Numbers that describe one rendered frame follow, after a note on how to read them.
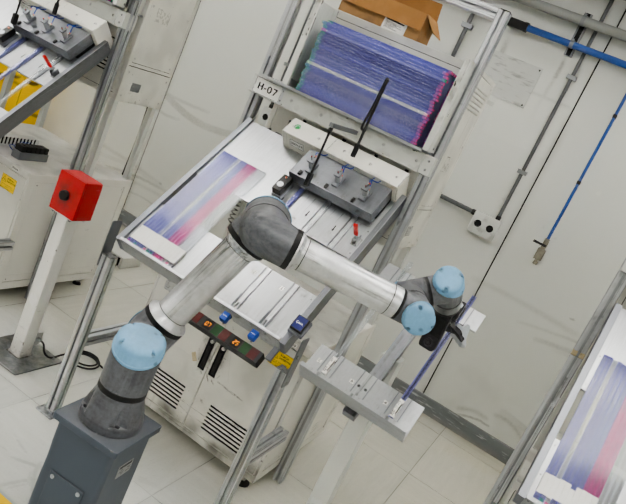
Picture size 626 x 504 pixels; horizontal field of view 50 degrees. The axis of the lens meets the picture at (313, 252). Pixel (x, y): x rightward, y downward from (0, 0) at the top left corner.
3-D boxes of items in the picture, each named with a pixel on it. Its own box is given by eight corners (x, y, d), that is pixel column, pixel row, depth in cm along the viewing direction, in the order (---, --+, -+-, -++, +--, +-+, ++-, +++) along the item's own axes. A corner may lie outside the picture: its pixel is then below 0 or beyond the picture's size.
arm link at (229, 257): (104, 349, 161) (264, 192, 151) (120, 326, 175) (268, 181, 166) (141, 382, 163) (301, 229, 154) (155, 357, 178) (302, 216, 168)
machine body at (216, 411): (245, 497, 245) (314, 353, 230) (109, 394, 269) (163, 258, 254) (318, 442, 304) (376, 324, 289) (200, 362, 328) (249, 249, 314)
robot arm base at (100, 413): (115, 447, 150) (130, 410, 148) (64, 412, 154) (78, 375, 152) (153, 424, 164) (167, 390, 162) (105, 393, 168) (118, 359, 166)
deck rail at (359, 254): (285, 354, 204) (284, 345, 199) (279, 351, 205) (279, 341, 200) (405, 208, 239) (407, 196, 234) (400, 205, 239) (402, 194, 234)
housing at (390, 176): (394, 214, 238) (398, 187, 227) (283, 157, 255) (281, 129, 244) (405, 200, 242) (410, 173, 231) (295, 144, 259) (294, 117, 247)
